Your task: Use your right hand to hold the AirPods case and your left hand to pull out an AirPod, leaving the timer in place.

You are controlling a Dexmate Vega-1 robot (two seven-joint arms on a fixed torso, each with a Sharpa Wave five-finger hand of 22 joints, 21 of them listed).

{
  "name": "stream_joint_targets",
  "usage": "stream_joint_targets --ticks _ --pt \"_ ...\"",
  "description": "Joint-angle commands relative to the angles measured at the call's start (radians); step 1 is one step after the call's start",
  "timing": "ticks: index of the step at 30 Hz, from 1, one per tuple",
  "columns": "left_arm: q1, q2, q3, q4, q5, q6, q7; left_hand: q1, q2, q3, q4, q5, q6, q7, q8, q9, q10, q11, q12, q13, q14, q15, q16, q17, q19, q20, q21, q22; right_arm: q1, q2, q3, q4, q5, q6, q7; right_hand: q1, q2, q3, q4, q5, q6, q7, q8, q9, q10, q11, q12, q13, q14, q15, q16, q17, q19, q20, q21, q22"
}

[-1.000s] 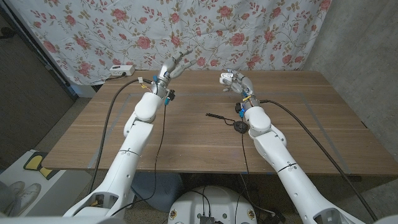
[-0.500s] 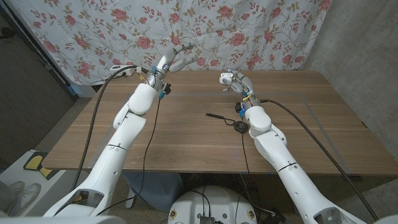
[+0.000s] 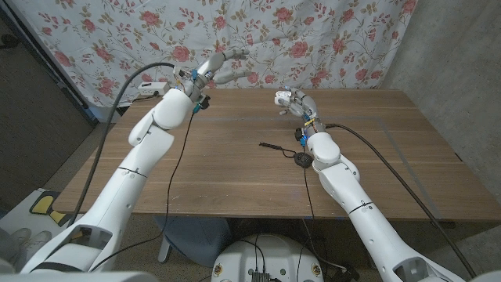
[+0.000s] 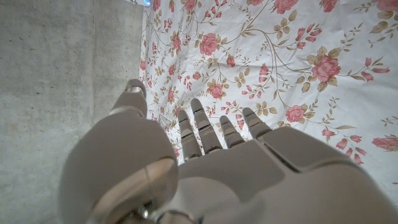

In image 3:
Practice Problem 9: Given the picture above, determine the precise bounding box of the white power strip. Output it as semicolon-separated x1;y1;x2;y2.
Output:
137;81;171;97

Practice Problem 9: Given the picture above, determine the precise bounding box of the white robot head edge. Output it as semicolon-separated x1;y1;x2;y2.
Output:
0;270;160;282

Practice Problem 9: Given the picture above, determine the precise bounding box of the black power adapter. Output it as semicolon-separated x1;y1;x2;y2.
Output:
331;266;361;282

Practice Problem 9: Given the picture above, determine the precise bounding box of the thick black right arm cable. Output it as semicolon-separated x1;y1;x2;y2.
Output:
324;122;478;278

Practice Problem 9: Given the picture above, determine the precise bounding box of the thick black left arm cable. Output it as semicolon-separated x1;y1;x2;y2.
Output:
68;61;177;228

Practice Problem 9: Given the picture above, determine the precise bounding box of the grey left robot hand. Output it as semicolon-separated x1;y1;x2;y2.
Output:
183;47;254;103

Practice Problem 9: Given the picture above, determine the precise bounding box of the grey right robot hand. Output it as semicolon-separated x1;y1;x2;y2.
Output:
279;86;326;137

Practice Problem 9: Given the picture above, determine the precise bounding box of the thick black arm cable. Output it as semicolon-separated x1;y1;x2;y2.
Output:
68;61;177;228
324;122;478;278

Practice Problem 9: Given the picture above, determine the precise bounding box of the white table leg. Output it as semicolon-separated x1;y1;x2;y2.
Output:
157;234;173;262

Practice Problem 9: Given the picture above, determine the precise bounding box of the yellow and black floor pedal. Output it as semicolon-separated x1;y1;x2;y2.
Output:
30;190;77;227

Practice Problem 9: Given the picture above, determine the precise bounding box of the black door frame strip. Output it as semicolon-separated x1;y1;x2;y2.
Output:
0;4;99;127

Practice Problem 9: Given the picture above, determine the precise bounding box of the floral backdrop cloth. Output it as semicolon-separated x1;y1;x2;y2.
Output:
9;0;419;109

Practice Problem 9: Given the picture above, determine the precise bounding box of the white robot torso base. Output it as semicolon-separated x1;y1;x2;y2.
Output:
211;233;325;282

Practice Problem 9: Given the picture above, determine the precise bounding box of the white shoe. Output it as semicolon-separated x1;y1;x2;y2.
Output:
0;227;32;271
23;230;52;255

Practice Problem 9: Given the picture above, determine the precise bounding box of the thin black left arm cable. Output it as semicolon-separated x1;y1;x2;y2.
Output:
88;109;196;273

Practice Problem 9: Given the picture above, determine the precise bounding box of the black timer with lanyard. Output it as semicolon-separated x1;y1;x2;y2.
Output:
258;141;314;169

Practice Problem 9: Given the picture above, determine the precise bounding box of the blue-grey chair under table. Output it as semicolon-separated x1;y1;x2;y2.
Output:
154;215;232;268

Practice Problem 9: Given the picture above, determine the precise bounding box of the white AirPods case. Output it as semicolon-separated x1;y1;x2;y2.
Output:
275;89;293;107

